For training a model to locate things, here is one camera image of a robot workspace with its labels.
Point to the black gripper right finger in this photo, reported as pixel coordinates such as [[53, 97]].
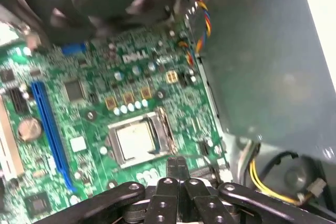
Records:
[[210, 208]]

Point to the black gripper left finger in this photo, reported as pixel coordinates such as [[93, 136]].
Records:
[[157, 205]]

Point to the silver CPU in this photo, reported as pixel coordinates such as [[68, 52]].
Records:
[[135, 141]]

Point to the CPU socket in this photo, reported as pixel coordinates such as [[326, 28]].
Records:
[[166, 129]]

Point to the green motherboard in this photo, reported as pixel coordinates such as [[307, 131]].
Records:
[[105, 98]]

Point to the blue expansion slot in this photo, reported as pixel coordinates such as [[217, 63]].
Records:
[[50, 129]]

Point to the square black chipset chip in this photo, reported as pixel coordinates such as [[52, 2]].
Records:
[[74, 89]]

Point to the silver coin cell battery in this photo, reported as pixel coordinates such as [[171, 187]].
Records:
[[29, 129]]

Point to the grey power supply unit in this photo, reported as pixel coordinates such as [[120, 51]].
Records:
[[262, 64]]

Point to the white expansion slot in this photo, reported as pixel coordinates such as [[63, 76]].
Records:
[[8, 140]]

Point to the black case fan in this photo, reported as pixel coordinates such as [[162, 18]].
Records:
[[78, 3]]

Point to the black open PC case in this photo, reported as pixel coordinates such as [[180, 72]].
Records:
[[320, 11]]

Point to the metal socket cover frame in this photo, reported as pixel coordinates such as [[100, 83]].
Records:
[[112, 140]]

